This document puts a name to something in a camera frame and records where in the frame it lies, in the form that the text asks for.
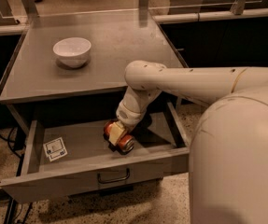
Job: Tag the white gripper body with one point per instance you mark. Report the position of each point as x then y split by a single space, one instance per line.
129 117

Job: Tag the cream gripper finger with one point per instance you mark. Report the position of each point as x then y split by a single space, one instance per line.
117 133

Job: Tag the red coke can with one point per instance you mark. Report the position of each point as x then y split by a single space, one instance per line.
128 143

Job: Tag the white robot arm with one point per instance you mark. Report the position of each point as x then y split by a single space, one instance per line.
228 161

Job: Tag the open grey top drawer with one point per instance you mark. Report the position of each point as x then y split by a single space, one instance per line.
90 165

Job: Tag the white fiducial tag sticker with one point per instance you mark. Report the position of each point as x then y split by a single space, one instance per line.
55 149

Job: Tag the grey metal cabinet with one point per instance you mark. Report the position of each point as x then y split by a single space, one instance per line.
118 37

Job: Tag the white ceramic bowl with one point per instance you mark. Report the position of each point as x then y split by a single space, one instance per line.
73 51

